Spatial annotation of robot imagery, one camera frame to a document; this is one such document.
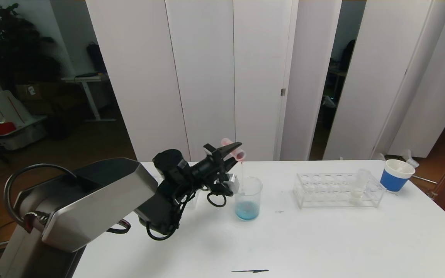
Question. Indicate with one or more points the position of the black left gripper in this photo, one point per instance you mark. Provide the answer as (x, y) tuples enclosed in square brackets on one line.
[(214, 159)]

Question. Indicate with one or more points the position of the red pigment test tube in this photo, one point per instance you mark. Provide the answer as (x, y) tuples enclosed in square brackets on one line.
[(410, 158), (240, 155)]

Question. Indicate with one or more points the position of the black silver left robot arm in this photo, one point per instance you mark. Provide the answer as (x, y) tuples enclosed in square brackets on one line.
[(91, 200)]

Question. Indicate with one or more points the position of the clear glass beaker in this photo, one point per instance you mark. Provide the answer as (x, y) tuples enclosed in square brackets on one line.
[(248, 204)]

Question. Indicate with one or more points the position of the white pigment test tube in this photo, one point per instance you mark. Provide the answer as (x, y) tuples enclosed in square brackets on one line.
[(357, 195)]

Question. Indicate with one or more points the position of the white folding partition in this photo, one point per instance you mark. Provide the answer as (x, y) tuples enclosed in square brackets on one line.
[(207, 77), (381, 77)]

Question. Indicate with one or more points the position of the black tape strip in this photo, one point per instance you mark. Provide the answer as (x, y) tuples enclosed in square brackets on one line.
[(251, 270)]

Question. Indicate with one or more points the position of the white partition foot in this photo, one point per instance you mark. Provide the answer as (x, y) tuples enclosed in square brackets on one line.
[(379, 156)]

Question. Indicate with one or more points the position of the white standing desk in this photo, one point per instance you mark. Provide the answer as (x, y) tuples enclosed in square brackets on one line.
[(87, 78)]

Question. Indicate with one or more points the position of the black bag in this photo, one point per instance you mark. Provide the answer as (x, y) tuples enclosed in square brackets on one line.
[(95, 58)]

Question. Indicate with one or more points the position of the blue white paper cup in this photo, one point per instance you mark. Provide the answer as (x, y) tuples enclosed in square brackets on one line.
[(394, 180)]

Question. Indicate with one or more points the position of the brown cardboard box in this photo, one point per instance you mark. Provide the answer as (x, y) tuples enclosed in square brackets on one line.
[(33, 92)]

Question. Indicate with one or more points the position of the white machine with slanted panel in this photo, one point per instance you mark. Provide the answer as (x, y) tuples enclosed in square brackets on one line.
[(6, 108)]

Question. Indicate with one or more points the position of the dark green potted plant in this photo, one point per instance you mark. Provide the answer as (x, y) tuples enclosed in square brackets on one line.
[(14, 50)]

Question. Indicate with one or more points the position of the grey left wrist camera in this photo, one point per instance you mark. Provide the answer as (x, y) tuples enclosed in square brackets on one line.
[(233, 181)]

